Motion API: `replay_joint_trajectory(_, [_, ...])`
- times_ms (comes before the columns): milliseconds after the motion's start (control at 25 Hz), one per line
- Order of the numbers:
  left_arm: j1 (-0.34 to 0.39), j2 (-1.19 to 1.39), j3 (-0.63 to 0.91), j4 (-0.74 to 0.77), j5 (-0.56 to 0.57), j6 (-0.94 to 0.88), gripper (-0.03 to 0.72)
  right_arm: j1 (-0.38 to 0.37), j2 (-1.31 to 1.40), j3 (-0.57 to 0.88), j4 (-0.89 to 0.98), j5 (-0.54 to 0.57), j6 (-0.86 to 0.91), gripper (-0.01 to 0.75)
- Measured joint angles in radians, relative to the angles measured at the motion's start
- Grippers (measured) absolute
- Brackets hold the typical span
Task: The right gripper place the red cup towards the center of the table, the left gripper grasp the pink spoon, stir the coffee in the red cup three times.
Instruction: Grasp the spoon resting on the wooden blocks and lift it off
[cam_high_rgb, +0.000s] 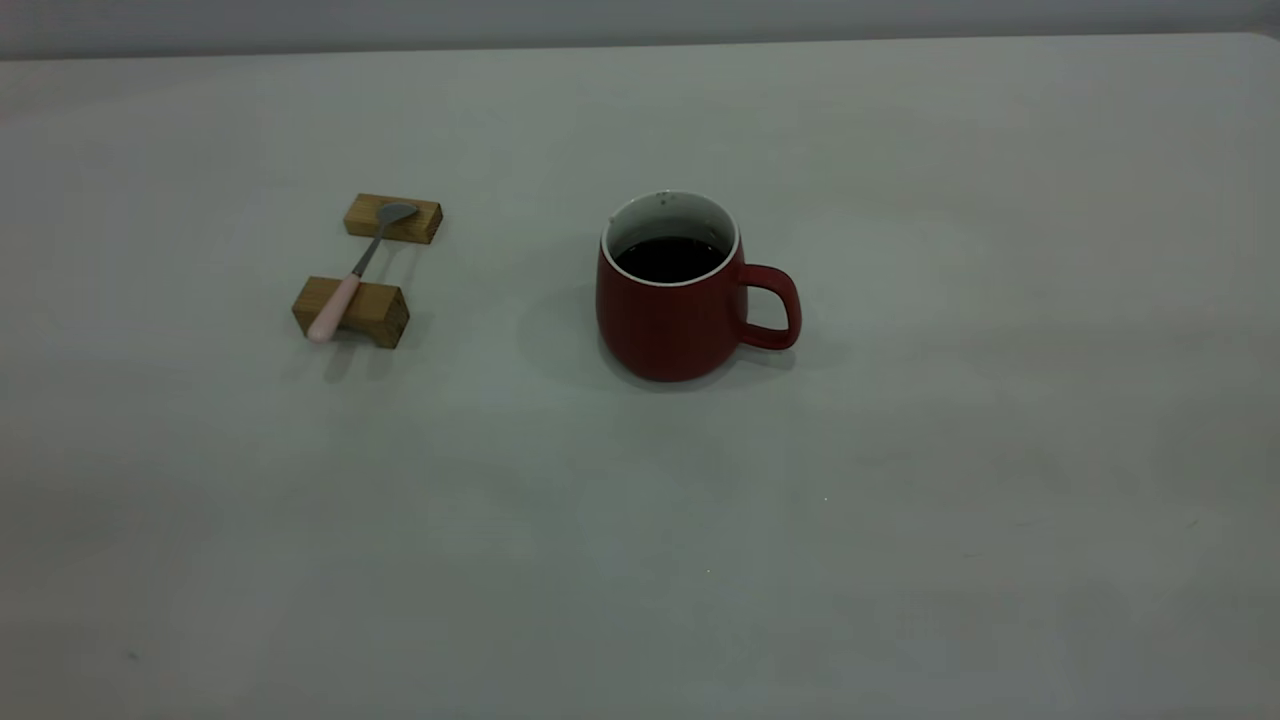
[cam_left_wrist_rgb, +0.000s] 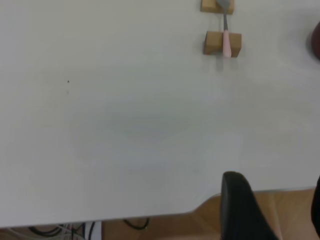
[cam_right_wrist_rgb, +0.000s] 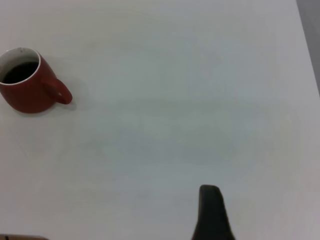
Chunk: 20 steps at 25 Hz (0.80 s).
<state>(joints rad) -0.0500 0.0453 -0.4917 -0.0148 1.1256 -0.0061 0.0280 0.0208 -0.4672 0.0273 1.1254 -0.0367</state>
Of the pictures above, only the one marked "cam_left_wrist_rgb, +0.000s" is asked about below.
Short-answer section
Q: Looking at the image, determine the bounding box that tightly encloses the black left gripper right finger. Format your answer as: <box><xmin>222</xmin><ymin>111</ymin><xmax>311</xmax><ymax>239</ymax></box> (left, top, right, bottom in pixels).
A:
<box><xmin>310</xmin><ymin>175</ymin><xmax>320</xmax><ymax>238</ymax></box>

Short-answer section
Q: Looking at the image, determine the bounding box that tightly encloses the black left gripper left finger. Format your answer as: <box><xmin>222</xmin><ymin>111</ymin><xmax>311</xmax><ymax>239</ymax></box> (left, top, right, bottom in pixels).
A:
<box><xmin>219</xmin><ymin>170</ymin><xmax>280</xmax><ymax>240</ymax></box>

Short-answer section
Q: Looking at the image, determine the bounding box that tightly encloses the pink handled metal spoon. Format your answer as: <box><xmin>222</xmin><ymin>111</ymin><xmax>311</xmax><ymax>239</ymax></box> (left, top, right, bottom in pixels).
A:
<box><xmin>216</xmin><ymin>0</ymin><xmax>233</xmax><ymax>59</ymax></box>

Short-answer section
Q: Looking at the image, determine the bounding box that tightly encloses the red mug with coffee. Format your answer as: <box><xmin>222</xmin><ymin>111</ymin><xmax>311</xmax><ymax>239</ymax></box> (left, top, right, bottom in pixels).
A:
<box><xmin>305</xmin><ymin>20</ymin><xmax>320</xmax><ymax>61</ymax></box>

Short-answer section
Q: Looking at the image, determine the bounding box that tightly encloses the notched wooden block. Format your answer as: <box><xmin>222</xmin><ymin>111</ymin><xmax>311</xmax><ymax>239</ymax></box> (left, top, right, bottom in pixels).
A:
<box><xmin>202</xmin><ymin>30</ymin><xmax>243</xmax><ymax>59</ymax></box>

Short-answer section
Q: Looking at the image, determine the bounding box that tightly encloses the flat wooden block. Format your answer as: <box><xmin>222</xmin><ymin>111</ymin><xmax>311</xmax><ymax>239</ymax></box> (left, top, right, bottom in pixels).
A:
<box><xmin>199</xmin><ymin>0</ymin><xmax>235</xmax><ymax>15</ymax></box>

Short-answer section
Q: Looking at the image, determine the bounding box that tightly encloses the black cable loop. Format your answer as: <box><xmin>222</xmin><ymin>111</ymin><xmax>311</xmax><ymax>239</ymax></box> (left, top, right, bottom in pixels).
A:
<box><xmin>123</xmin><ymin>217</ymin><xmax>150</xmax><ymax>231</ymax></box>

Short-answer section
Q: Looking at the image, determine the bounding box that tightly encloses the grey cable bundle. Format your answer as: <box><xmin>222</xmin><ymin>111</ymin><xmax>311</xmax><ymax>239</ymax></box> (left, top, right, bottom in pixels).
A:
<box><xmin>11</xmin><ymin>221</ymin><xmax>97</xmax><ymax>240</ymax></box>

